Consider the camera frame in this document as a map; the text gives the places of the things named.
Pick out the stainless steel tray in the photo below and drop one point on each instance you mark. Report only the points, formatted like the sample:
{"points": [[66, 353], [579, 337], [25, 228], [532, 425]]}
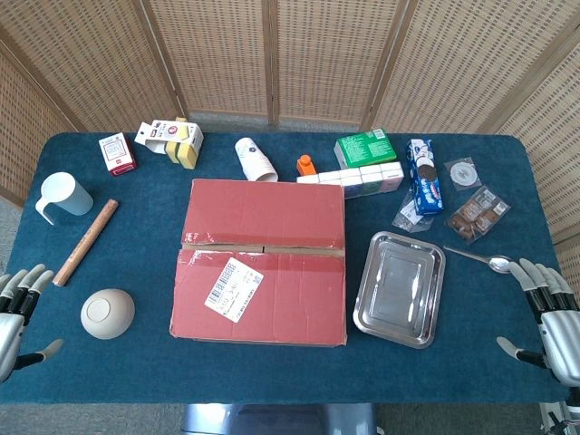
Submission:
{"points": [[399, 290]]}

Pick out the small clear plastic bag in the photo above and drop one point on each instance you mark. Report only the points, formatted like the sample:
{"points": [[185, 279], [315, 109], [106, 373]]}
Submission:
{"points": [[405, 217]]}

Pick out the brown snack packet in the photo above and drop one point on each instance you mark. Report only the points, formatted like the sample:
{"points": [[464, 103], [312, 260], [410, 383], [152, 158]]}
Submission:
{"points": [[476, 215]]}

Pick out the green carton box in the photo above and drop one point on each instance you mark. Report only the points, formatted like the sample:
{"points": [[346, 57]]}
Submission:
{"points": [[364, 147]]}

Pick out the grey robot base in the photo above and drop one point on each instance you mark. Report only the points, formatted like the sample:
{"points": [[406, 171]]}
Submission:
{"points": [[272, 421]]}

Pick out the wooden rolling pin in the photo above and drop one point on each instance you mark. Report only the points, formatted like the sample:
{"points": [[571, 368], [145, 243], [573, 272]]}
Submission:
{"points": [[86, 242]]}

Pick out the white paper cup stack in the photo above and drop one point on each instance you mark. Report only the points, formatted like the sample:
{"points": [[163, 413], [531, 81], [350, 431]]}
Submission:
{"points": [[254, 161]]}

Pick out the beige bowl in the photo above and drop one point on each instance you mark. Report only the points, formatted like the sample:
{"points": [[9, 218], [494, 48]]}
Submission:
{"points": [[108, 313]]}

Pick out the blue table cloth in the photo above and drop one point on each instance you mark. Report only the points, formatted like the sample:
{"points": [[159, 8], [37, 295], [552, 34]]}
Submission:
{"points": [[136, 371]]}

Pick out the small red white box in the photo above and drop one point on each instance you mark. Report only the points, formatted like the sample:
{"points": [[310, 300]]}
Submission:
{"points": [[117, 154]]}

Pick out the pocket tissue multipack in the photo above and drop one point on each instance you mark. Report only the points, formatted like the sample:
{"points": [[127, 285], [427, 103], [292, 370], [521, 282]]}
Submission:
{"points": [[371, 179]]}

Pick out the white plastic mug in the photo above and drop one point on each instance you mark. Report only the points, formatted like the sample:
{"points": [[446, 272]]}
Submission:
{"points": [[68, 195]]}

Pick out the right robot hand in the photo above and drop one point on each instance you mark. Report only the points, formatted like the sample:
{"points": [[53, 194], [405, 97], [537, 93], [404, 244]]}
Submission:
{"points": [[562, 331]]}

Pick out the metal spoon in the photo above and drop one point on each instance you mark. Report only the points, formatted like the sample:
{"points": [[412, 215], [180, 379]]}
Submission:
{"points": [[500, 264]]}

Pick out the small orange bottle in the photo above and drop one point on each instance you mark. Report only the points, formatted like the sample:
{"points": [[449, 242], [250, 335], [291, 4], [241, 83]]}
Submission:
{"points": [[306, 167]]}

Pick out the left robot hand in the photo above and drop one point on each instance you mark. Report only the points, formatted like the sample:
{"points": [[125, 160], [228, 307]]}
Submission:
{"points": [[11, 326]]}

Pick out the clear bag with white disc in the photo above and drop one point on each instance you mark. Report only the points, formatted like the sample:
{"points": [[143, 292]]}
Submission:
{"points": [[462, 173]]}

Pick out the blue Oreo cookie box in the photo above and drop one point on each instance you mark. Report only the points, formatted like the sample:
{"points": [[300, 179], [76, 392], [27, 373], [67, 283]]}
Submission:
{"points": [[423, 181]]}

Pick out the yellow sponge pack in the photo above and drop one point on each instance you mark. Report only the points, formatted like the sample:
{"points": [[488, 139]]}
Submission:
{"points": [[181, 140]]}

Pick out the red-topped cardboard box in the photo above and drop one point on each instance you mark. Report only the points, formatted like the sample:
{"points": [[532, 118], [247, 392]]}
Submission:
{"points": [[294, 294]]}

